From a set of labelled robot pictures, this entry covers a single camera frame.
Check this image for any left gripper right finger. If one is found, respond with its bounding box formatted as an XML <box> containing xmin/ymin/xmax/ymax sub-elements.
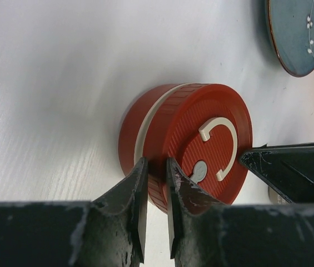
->
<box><xmin>166</xmin><ymin>158</ymin><xmax>314</xmax><ymax>266</ymax></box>

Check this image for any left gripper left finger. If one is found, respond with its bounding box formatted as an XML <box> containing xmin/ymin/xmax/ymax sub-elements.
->
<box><xmin>0</xmin><ymin>158</ymin><xmax>148</xmax><ymax>266</ymax></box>

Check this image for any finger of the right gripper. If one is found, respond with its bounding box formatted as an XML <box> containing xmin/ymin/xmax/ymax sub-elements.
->
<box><xmin>239</xmin><ymin>142</ymin><xmax>314</xmax><ymax>204</ymax></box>

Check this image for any red lunch box lid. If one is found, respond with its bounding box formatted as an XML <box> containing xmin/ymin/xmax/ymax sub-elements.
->
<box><xmin>143</xmin><ymin>84</ymin><xmax>253</xmax><ymax>212</ymax></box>

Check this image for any red steel lunch bowl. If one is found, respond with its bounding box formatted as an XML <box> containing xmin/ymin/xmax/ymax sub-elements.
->
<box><xmin>118</xmin><ymin>83</ymin><xmax>185</xmax><ymax>175</ymax></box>

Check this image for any blue ceramic food plate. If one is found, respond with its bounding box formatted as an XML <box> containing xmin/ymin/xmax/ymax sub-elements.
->
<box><xmin>265</xmin><ymin>0</ymin><xmax>314</xmax><ymax>77</ymax></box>

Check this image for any beige lunch box bowl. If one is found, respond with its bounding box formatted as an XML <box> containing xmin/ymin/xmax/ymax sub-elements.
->
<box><xmin>268</xmin><ymin>186</ymin><xmax>293</xmax><ymax>205</ymax></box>

